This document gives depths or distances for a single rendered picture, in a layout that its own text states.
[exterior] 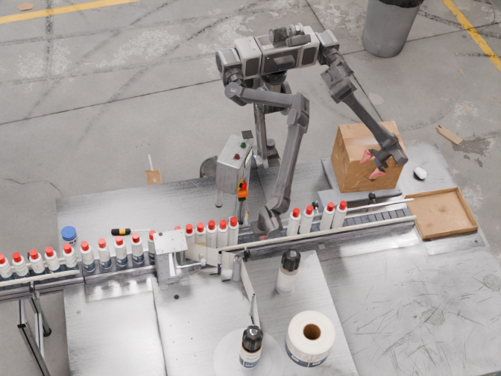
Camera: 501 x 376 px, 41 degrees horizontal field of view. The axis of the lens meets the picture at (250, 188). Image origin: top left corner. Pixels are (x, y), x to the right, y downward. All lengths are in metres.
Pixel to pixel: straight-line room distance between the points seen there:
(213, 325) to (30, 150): 2.30
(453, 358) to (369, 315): 0.41
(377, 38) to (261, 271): 2.83
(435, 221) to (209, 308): 1.28
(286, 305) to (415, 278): 0.67
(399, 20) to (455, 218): 2.18
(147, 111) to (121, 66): 0.52
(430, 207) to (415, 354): 0.84
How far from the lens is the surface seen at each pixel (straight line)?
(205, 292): 3.16
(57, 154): 4.86
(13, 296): 3.31
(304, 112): 2.88
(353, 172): 3.46
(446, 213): 3.68
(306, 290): 3.20
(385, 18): 5.43
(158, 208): 3.47
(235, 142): 2.89
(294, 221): 3.21
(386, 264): 3.41
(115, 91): 5.21
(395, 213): 3.54
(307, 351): 2.91
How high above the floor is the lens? 3.65
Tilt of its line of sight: 53 degrees down
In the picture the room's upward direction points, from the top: 6 degrees clockwise
